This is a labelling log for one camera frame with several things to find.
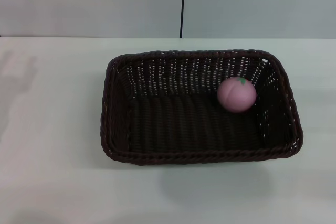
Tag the dark brown woven basket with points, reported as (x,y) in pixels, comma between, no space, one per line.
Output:
(183,129)

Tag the pink toy peach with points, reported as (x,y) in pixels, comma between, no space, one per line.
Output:
(236,95)

